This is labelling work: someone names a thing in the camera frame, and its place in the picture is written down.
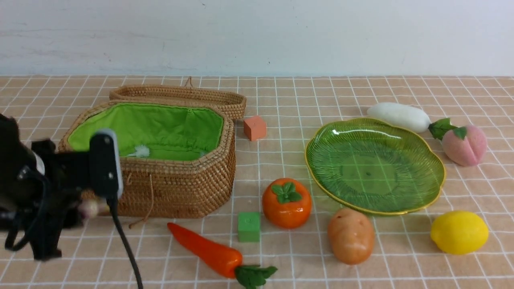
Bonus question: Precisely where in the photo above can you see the green foam cube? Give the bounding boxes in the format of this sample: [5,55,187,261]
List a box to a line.
[237,212,261,243]

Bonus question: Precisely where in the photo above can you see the pink toy peach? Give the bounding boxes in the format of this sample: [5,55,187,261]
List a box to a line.
[442,125,487,167]

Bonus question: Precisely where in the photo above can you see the white toy radish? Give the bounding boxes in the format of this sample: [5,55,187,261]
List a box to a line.
[367,102,457,140]

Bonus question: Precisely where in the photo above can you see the orange toy persimmon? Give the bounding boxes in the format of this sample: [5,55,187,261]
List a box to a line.
[262,178,312,229]

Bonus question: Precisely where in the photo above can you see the orange toy carrot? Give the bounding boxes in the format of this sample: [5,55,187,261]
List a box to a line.
[167,222,278,289]

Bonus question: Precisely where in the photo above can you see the brown toy potato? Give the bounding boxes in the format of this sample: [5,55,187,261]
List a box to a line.
[327,208,375,265]

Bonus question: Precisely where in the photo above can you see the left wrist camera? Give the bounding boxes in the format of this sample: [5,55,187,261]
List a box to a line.
[89,128,124,200]

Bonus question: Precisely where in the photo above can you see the orange foam cube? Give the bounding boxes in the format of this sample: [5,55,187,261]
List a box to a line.
[243,115,267,141]

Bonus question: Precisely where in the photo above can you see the purple toy eggplant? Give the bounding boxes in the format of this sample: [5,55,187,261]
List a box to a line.
[78,199,110,218]

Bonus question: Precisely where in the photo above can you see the woven rattan basket green lining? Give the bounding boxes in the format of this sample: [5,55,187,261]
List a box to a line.
[58,100,236,218]

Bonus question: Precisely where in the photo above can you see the yellow toy lemon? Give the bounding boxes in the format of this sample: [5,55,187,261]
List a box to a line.
[430,210,490,255]

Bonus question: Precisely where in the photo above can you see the checkered beige tablecloth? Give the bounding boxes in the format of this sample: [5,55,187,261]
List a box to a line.
[0,75,514,289]

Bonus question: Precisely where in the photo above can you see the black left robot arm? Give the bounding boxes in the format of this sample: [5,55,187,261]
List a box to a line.
[0,115,95,262]

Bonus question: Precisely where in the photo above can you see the woven rattan basket lid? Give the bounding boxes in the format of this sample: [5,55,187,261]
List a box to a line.
[109,77,247,120]

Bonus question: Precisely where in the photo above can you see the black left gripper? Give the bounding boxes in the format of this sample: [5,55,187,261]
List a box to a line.
[16,139,90,261]

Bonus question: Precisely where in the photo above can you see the green leaf-shaped glass plate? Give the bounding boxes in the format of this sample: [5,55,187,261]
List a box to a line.
[304,118,447,216]

